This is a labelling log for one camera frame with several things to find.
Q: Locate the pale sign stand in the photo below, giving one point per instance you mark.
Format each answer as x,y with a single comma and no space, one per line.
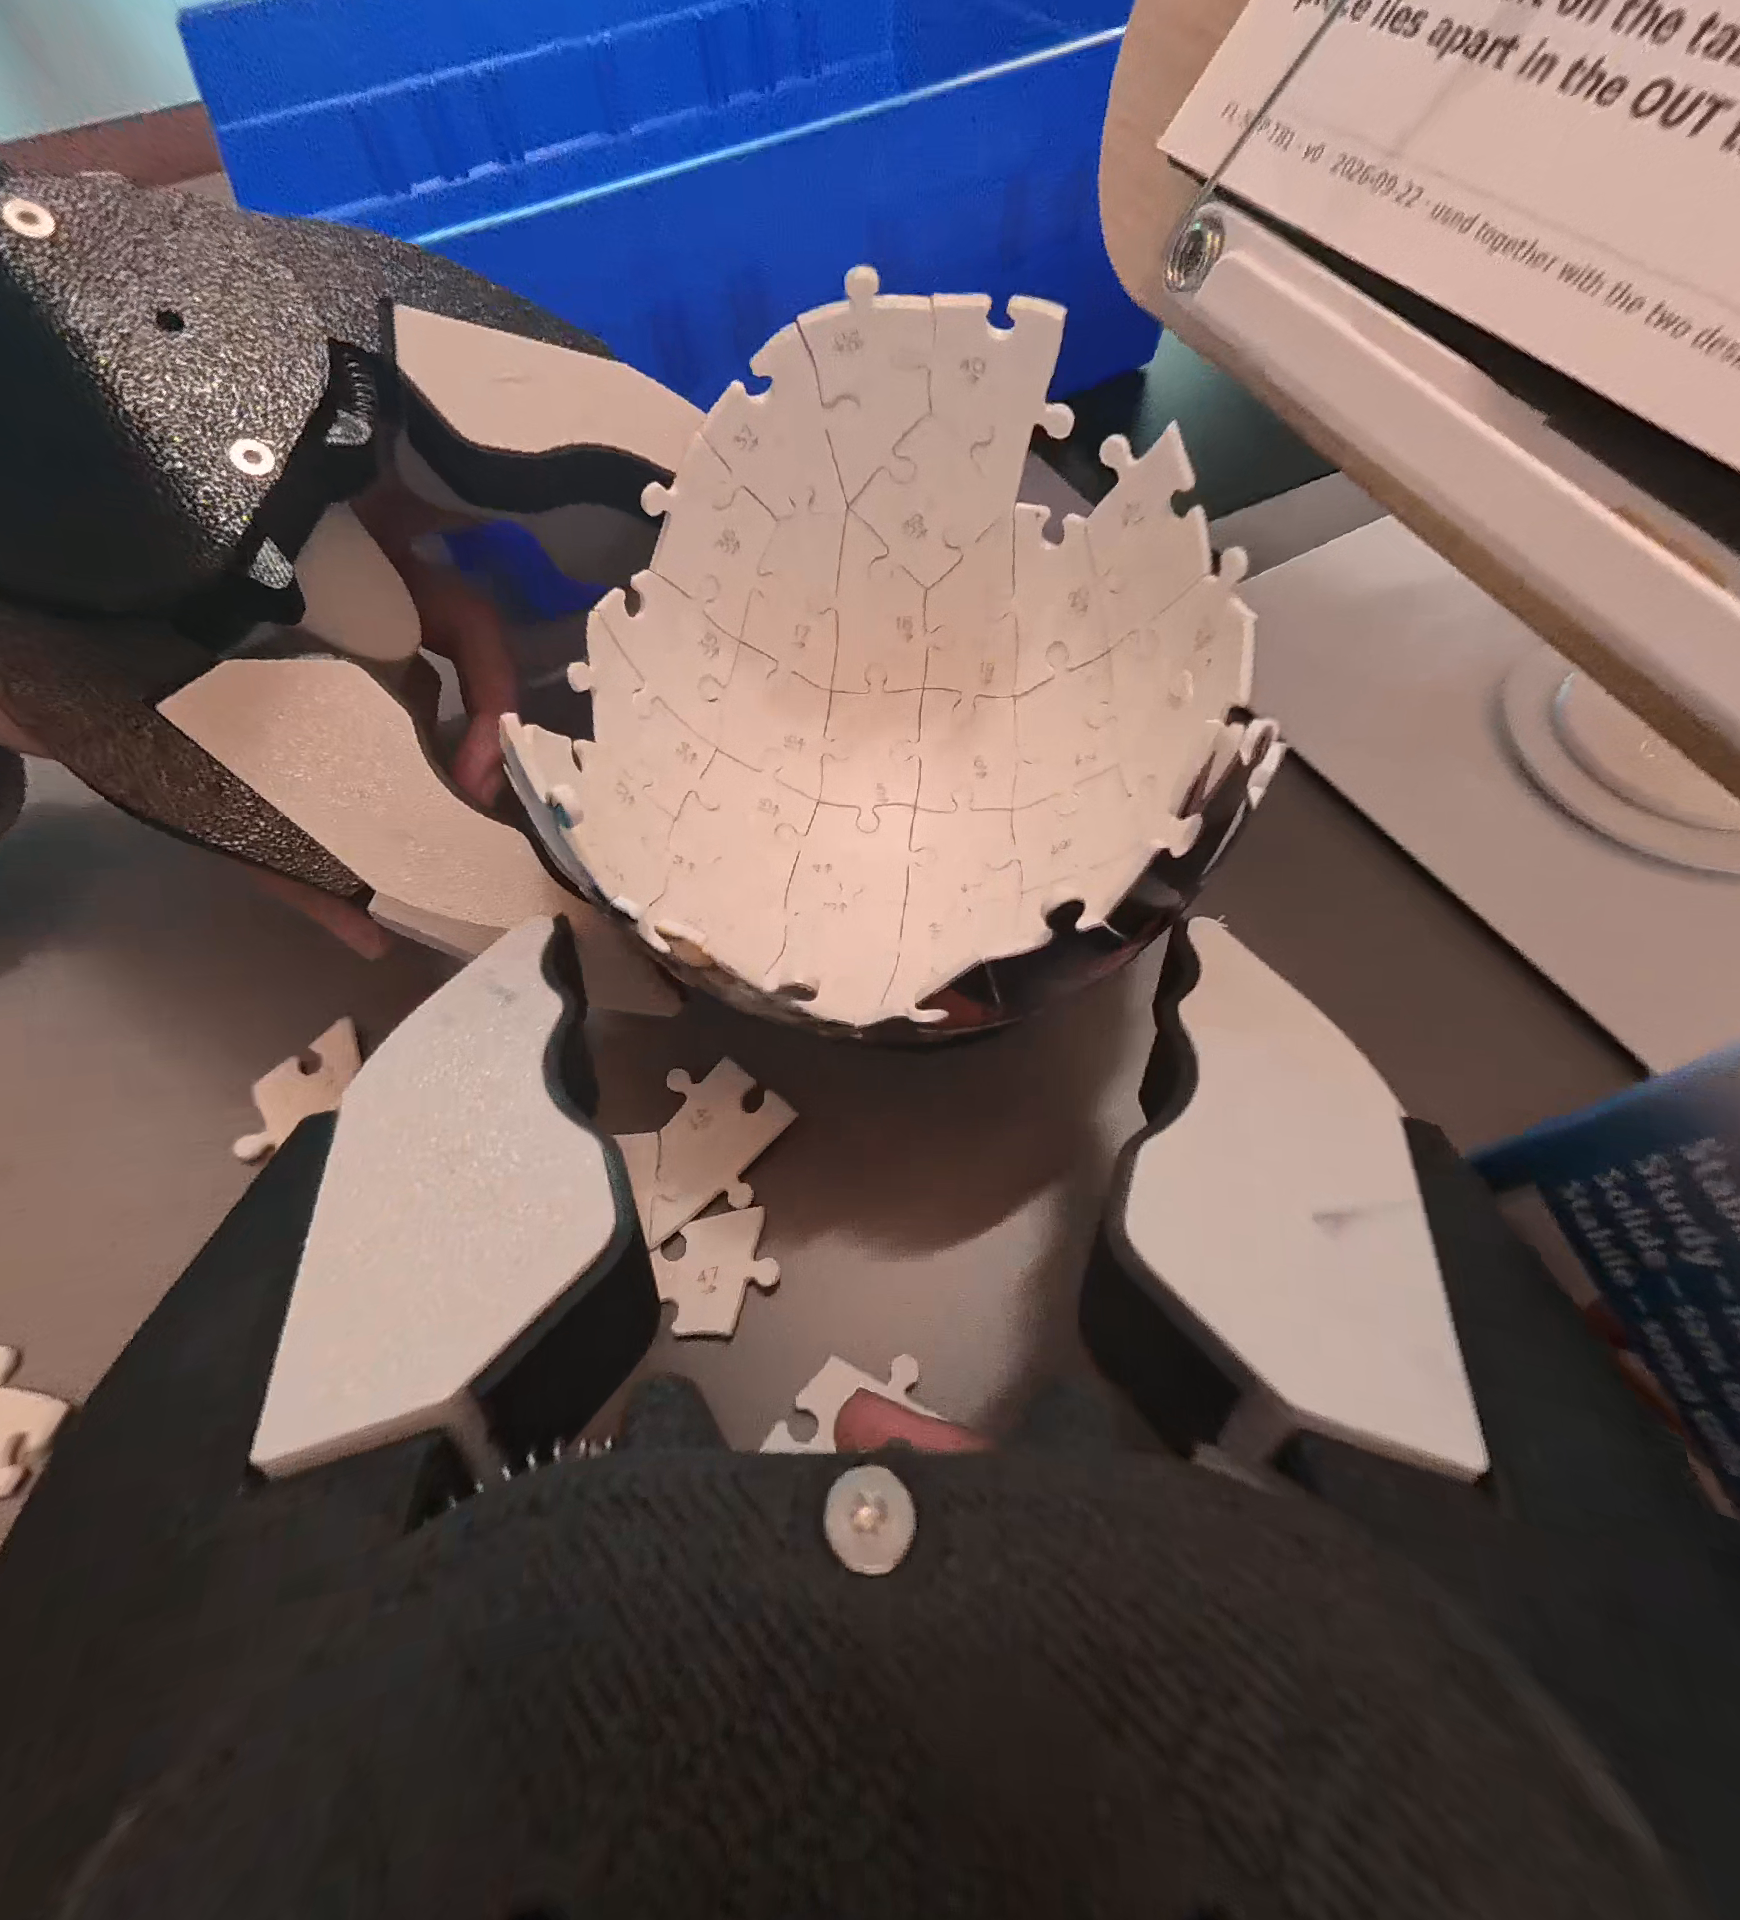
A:
1486,451

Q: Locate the person's left hand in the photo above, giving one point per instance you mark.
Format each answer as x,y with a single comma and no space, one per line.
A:
482,705

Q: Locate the blue puzzle box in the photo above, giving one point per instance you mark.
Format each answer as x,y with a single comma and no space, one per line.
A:
1711,1248

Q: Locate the blue plastic bin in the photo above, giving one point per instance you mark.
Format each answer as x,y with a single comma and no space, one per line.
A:
656,119

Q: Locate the scattered loose puzzle pieces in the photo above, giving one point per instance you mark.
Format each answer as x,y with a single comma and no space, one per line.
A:
716,1125

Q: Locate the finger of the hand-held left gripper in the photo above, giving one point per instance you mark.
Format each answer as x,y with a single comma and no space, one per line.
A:
319,765
525,375

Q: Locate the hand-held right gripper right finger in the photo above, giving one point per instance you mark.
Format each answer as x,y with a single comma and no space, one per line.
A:
1288,1228

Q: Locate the printed instruction sheet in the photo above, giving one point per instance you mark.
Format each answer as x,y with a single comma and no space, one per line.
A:
1560,195

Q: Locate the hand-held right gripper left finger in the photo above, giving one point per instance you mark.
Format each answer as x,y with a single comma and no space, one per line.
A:
449,1198

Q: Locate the colourful puzzle ball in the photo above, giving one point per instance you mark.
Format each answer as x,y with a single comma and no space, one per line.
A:
870,718

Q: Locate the person's right hand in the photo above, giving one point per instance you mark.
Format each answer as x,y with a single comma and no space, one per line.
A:
908,1426

